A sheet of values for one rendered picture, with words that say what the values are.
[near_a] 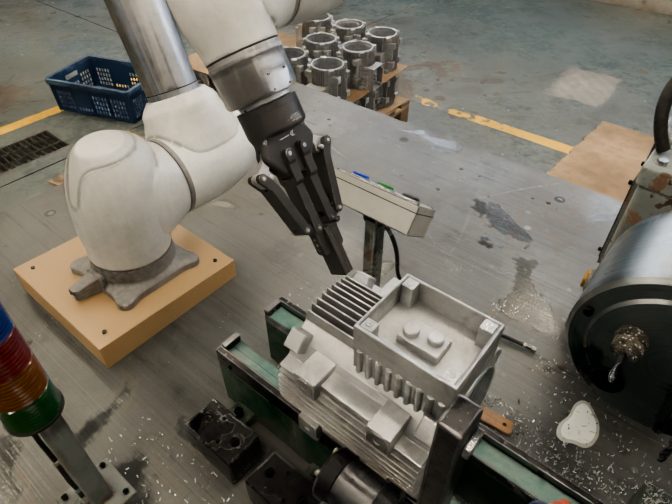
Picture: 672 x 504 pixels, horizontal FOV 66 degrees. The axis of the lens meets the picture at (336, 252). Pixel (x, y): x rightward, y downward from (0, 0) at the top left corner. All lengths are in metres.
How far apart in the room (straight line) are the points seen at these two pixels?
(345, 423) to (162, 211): 0.53
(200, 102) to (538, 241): 0.77
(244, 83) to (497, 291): 0.69
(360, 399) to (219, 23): 0.42
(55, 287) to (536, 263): 0.97
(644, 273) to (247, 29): 0.52
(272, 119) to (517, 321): 0.64
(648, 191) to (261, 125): 0.56
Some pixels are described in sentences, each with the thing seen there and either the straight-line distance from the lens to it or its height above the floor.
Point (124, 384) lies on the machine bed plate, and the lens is 0.97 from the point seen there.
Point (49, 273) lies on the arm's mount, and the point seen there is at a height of 0.86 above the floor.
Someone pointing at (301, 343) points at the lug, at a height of 1.09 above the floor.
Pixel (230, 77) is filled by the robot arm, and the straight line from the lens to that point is 0.60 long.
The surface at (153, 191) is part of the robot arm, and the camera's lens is 0.94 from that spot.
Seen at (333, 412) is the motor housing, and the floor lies 1.03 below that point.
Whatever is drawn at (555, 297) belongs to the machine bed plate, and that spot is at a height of 0.80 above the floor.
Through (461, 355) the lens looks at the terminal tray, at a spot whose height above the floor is 1.11.
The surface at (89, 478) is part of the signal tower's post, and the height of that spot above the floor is 0.88.
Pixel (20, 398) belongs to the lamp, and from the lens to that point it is 0.63.
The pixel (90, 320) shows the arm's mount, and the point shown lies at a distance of 1.02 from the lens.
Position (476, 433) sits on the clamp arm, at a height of 1.23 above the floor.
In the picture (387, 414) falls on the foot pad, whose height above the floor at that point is 1.07.
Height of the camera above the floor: 1.55
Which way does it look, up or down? 42 degrees down
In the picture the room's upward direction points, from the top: straight up
